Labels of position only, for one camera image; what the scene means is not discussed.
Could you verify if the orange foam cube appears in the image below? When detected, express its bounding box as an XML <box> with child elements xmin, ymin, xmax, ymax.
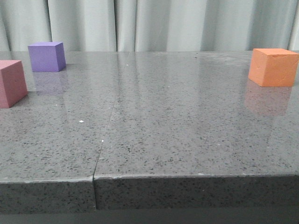
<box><xmin>248</xmin><ymin>49</ymin><xmax>299</xmax><ymax>87</ymax></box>

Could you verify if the grey curtain backdrop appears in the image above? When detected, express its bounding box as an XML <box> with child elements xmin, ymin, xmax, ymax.
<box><xmin>0</xmin><ymin>0</ymin><xmax>299</xmax><ymax>51</ymax></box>

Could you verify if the purple foam cube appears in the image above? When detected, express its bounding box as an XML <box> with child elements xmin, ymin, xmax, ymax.
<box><xmin>28</xmin><ymin>42</ymin><xmax>66</xmax><ymax>72</ymax></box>

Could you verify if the pink foam cube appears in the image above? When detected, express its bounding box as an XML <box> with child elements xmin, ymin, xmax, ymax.
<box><xmin>0</xmin><ymin>60</ymin><xmax>28</xmax><ymax>108</ymax></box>

